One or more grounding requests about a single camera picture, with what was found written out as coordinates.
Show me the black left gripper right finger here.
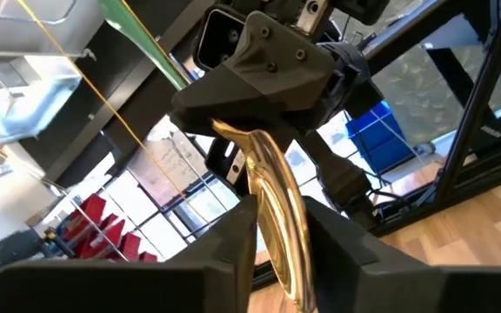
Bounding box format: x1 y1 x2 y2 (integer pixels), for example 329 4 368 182
301 195 501 313

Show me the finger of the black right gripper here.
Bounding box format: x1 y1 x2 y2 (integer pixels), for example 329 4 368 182
170 10 337 132
204 136 251 197

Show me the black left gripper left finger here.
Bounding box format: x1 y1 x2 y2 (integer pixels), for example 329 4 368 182
0 193 259 313

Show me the gold spoon green handle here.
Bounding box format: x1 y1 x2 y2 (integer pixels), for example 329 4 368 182
97 0 319 313

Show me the blue storage bin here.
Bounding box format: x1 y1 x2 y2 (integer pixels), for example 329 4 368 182
344 100 415 174

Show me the red storage bin rack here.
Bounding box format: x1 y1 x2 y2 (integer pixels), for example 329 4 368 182
57 193 159 263

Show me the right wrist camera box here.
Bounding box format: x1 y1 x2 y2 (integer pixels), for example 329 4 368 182
193 6 254 73

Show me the yellow hanging cable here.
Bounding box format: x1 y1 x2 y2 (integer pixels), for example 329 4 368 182
15 0 210 221

